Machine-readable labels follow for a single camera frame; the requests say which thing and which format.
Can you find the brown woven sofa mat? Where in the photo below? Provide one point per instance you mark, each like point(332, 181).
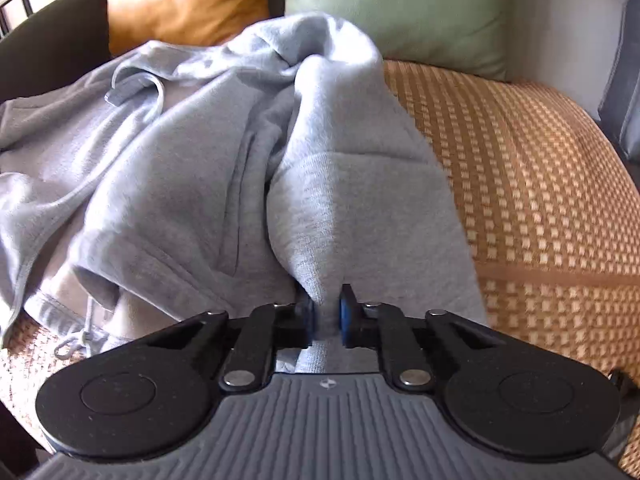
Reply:
point(540, 200)

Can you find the dark sofa armrest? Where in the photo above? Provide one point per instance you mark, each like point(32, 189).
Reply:
point(55, 45)

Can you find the blue-grey cushion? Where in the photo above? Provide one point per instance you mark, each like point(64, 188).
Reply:
point(622, 80)

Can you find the grey hoodie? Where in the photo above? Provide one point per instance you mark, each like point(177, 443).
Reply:
point(200, 175)

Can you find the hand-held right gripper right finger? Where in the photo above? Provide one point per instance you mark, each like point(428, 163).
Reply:
point(345, 316)

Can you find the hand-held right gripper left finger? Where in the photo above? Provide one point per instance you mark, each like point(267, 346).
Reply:
point(306, 321)

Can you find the light green cushion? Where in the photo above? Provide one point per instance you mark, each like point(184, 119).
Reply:
point(400, 5)

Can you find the orange cushion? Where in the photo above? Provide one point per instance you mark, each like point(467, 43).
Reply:
point(185, 0)

